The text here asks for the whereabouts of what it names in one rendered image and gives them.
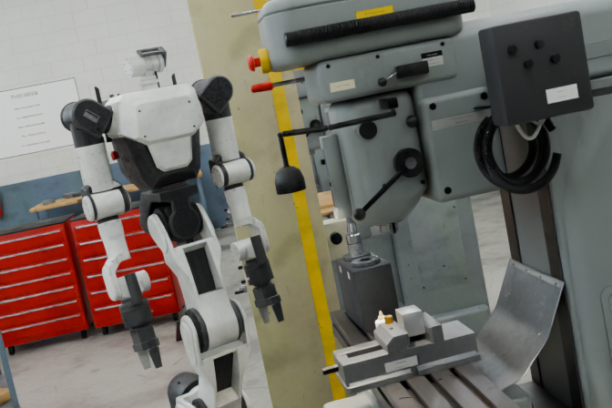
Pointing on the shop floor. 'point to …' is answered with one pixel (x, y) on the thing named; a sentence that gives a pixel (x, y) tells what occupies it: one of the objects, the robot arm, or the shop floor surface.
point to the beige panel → (322, 290)
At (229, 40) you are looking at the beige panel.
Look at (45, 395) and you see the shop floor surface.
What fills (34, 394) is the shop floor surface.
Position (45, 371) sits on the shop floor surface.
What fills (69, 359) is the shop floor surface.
